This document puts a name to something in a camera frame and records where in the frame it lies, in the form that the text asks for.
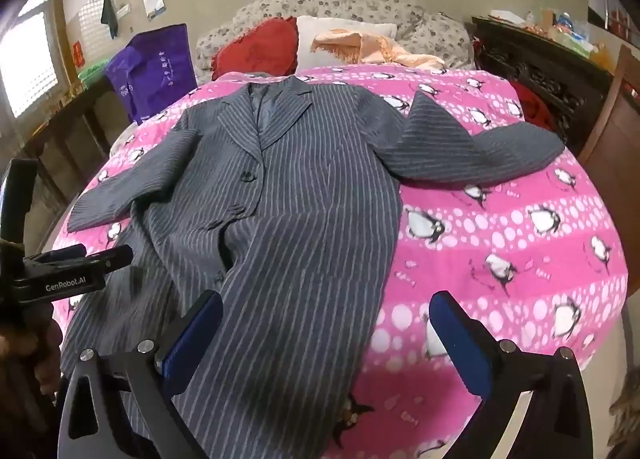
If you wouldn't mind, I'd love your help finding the grey pinstriped suit jacket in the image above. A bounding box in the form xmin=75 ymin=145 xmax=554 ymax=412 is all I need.
xmin=62 ymin=78 xmax=564 ymax=458

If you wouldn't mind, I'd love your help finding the person's left hand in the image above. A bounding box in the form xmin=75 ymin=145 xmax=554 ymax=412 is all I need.
xmin=1 ymin=303 xmax=63 ymax=411

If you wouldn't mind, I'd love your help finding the dark wooden side table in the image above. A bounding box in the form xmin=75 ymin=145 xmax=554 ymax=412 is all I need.
xmin=18 ymin=75 xmax=131 ymax=206

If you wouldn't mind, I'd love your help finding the pink penguin bedspread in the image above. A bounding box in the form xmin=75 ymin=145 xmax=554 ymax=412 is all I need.
xmin=58 ymin=63 xmax=627 ymax=458

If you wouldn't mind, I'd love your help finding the window with blinds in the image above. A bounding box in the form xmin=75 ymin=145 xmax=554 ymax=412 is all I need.
xmin=1 ymin=0 xmax=66 ymax=119

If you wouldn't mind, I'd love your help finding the purple shopping bag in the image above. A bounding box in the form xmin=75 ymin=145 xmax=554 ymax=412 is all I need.
xmin=104 ymin=23 xmax=198 ymax=124

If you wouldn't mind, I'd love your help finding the dark green hanging cloth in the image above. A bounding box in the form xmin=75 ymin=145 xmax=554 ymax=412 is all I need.
xmin=100 ymin=0 xmax=119 ymax=40

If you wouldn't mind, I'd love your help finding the red cloth beside bed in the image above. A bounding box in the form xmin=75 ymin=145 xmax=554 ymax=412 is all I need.
xmin=510 ymin=81 xmax=556 ymax=132

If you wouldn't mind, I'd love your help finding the red heart-shaped pillow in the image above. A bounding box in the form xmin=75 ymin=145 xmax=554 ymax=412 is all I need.
xmin=212 ymin=17 xmax=298 ymax=80

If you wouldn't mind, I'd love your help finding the dark carved wooden cabinet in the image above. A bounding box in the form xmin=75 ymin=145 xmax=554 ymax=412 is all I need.
xmin=468 ymin=16 xmax=613 ymax=154

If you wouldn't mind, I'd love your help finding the white pillow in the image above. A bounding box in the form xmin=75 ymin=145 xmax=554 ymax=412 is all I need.
xmin=296 ymin=16 xmax=397 ymax=73

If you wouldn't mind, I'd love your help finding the orange fringed cloth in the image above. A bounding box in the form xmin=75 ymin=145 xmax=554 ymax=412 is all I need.
xmin=310 ymin=29 xmax=445 ymax=70

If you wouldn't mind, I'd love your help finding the floral padded headboard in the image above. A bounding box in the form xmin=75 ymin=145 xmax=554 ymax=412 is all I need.
xmin=193 ymin=0 xmax=475 ymax=84

